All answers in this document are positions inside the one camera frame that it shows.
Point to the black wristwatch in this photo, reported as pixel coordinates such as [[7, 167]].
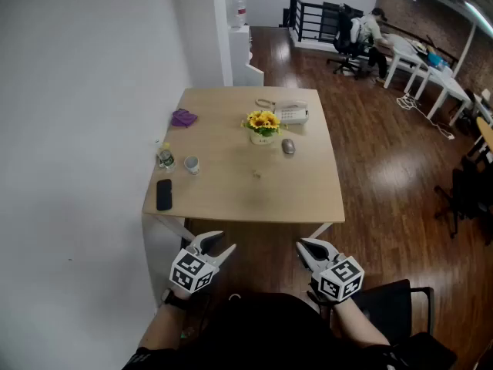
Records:
[[175, 300]]

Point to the sunflowers in white pot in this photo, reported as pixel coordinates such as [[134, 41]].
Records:
[[263, 126]]

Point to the person's left forearm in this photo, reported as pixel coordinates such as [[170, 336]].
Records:
[[163, 326]]

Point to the grey computer mouse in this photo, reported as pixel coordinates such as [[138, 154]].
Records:
[[288, 146]]

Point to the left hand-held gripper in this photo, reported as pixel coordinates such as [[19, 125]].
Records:
[[192, 270]]

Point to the round yellow table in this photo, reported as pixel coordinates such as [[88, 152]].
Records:
[[486, 133]]

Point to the person's right forearm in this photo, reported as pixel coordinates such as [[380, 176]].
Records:
[[358, 322]]

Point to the black seat chair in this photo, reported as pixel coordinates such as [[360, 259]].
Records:
[[389, 307]]

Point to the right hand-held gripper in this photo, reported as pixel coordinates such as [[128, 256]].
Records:
[[341, 280]]

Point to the large water jug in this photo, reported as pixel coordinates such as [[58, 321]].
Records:
[[235, 9]]

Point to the person's black clothing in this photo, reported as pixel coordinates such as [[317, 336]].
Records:
[[265, 334]]

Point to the black smartphone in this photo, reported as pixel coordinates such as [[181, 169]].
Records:
[[164, 194]]

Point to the black swivel chair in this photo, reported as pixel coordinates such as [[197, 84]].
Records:
[[468, 199]]

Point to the clear plastic water bottle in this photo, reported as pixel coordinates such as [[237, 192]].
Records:
[[166, 159]]

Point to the white cup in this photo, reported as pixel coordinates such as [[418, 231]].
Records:
[[192, 165]]

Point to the purple cloth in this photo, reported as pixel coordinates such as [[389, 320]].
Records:
[[183, 117]]

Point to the white desk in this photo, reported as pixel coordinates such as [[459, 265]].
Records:
[[427, 73]]

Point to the black office chair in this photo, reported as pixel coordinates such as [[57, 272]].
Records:
[[346, 41]]

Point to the black railing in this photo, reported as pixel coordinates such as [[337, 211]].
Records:
[[312, 19]]

